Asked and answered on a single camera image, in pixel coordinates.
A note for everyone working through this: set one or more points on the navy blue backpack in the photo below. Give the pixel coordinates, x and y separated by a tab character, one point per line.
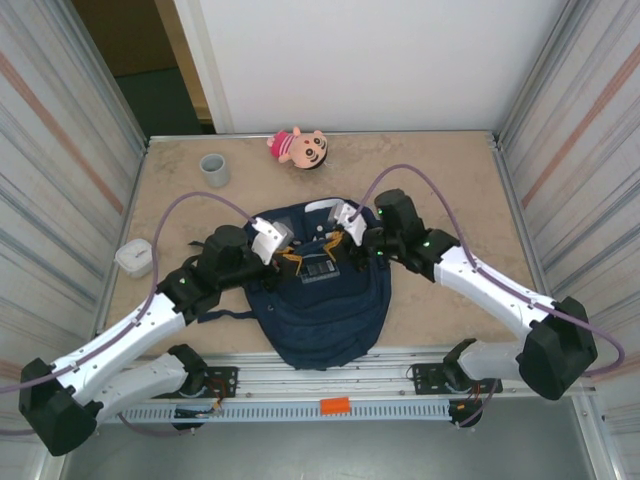
325	325

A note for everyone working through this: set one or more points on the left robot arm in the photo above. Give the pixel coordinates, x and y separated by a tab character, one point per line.
125	335

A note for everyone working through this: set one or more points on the grey cup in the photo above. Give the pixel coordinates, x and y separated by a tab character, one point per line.
215	172

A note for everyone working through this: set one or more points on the white square container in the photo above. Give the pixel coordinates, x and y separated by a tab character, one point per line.
134	257

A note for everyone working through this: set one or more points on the plush doll in pink shirt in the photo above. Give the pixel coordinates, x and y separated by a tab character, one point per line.
305	150

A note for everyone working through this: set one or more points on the orange tag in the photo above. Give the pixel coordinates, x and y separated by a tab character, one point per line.
334	405

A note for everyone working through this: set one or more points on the aluminium rail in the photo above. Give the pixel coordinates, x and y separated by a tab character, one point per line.
250	372

